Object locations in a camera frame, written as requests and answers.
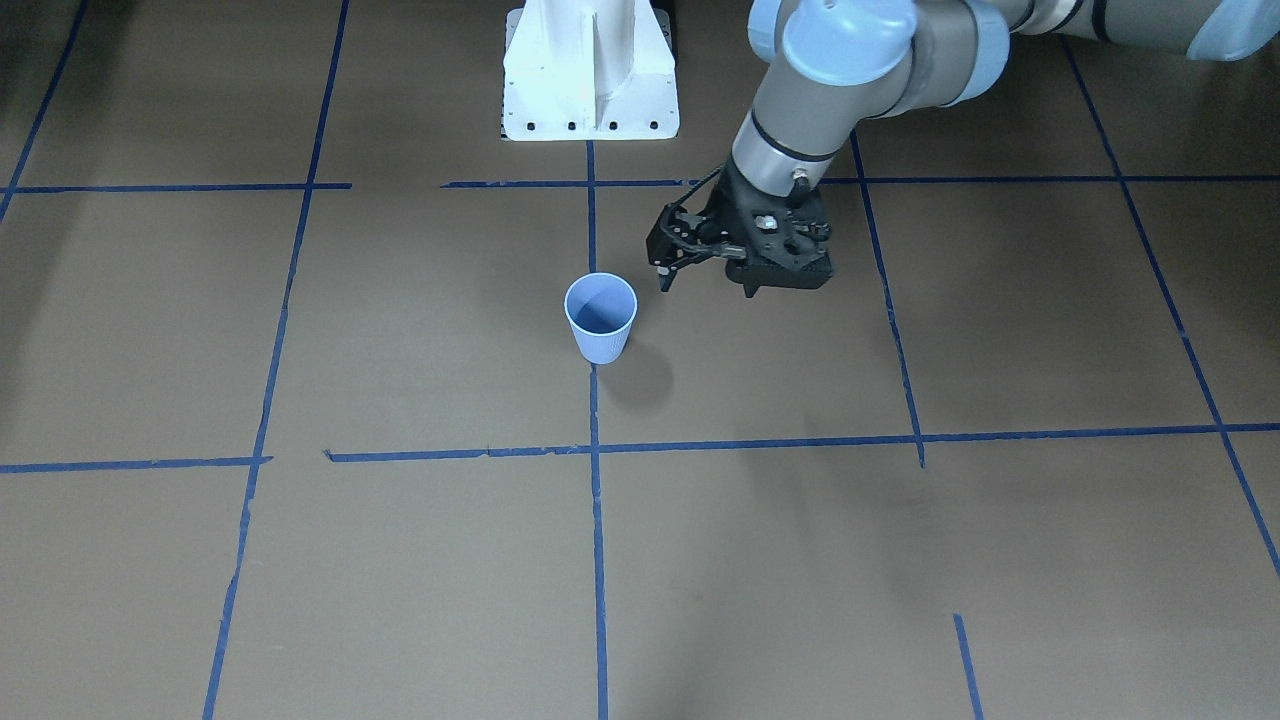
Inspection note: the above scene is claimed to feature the blue ribbed plastic cup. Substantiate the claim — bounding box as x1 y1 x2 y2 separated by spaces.
563 272 637 365

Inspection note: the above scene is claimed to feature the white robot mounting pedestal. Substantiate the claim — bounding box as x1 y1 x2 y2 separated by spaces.
500 1 681 142

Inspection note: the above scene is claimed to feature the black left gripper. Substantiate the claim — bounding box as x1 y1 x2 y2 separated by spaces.
646 159 835 299

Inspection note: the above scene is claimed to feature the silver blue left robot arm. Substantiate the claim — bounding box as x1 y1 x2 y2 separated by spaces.
646 1 1279 297

